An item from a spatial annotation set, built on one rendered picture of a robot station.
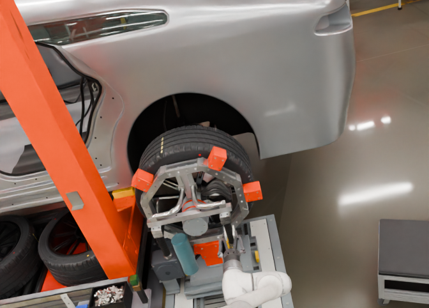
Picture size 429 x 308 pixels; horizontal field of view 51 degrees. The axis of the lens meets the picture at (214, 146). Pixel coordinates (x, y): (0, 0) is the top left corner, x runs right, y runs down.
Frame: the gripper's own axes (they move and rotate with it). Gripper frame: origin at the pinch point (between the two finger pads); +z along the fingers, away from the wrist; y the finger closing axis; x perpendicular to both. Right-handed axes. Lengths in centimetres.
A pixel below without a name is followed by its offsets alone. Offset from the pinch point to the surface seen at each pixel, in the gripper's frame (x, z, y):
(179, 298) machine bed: -75, 26, -48
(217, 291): -71, 23, -22
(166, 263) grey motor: -44, 29, -47
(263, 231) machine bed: -75, 70, 13
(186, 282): -65, 30, -41
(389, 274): -52, -1, 77
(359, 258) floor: -83, 38, 71
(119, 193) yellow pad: -11, 64, -71
